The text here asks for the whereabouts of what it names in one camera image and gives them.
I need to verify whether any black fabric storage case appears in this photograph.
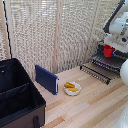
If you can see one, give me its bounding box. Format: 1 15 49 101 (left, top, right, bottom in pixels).
0 58 47 128

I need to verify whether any blue book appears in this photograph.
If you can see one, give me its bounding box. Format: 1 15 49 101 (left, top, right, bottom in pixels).
34 64 60 96

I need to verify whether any red plastic cup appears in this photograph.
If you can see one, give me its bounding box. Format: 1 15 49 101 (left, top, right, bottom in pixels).
103 44 116 59

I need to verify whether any woven bamboo screen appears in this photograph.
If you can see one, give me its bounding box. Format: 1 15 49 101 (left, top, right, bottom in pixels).
0 0 128 81

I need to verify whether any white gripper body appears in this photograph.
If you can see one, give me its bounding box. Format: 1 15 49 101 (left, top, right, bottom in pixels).
103 33 128 55

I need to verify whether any yellow food piece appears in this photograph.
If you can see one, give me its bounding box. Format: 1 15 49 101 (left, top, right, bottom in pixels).
65 82 76 89
66 86 80 93

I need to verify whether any thin black vertical cable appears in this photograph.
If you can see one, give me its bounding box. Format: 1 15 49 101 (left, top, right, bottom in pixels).
2 0 13 60

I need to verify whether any black wire rack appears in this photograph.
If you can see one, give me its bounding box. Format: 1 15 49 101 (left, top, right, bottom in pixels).
79 64 112 86

